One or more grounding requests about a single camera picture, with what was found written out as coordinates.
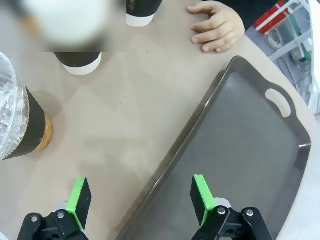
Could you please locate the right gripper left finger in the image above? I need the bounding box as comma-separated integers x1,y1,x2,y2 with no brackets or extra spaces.
16,176,93,240

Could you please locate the green storage box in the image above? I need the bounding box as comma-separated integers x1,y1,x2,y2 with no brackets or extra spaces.
291,14,304,38

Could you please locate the dark brown plastic serving tray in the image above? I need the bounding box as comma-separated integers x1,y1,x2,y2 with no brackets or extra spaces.
116,55,312,240

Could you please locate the person left hand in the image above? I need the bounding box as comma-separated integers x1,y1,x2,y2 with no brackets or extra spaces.
186,2,246,54

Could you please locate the white paper cup black sleeve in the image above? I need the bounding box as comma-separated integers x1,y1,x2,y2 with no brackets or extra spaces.
126,0,163,27
19,0,103,77

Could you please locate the red white cardboard box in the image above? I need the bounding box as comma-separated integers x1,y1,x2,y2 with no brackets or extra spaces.
252,0,294,35

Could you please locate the white coiled cable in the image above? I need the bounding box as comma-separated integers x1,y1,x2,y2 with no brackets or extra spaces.
264,28,286,49

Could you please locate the clear iced cup black sleeve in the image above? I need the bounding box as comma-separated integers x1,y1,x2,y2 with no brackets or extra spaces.
0,52,54,161

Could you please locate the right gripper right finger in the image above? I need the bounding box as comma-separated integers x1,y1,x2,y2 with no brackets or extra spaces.
189,174,273,240

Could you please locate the person left forearm black sleeve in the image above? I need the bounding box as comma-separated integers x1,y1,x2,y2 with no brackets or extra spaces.
201,0,285,33

